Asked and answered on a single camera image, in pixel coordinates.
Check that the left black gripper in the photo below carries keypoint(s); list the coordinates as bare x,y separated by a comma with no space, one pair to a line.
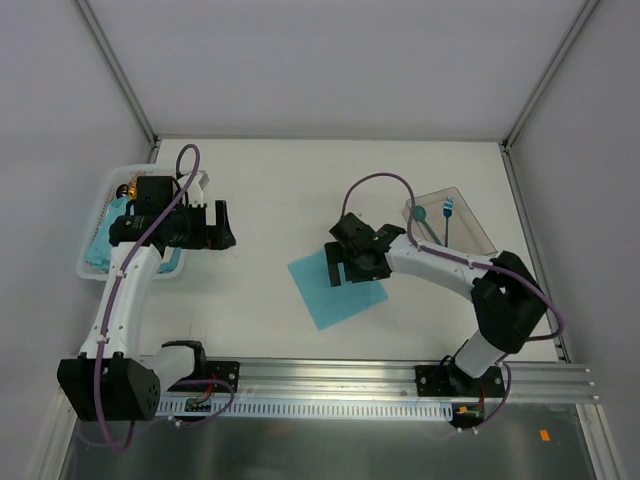
211,228

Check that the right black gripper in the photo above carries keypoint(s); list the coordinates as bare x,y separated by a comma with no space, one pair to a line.
347,263

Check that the blue paper napkin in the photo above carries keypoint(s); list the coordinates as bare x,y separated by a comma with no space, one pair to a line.
329,305

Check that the teal spoon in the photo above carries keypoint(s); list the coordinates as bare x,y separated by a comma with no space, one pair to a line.
419,214

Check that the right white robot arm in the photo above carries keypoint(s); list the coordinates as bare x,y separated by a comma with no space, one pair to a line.
505,297

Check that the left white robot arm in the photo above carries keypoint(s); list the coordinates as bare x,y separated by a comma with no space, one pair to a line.
108,381

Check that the gold utensil in basket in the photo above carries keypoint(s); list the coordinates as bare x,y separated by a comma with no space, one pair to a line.
128,190

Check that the white plastic basket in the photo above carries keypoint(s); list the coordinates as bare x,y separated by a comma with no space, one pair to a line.
106,194

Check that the clear plastic container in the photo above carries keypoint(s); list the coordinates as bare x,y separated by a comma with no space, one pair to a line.
466,233

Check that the stacked blue napkins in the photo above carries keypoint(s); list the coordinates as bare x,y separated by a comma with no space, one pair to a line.
99,251

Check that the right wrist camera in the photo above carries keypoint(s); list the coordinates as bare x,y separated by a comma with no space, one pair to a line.
350,231

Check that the left black mount plate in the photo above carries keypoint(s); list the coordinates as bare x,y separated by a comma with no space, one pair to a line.
199,381

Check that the black mount plate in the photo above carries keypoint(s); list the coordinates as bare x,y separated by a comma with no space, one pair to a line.
430,382
199,381

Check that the aluminium rail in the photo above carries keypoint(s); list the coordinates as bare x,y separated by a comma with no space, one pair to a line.
531,382

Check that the right black mount plate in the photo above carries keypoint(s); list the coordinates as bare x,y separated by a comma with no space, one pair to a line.
430,382

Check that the white cable duct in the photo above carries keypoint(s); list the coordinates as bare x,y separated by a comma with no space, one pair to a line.
416,410

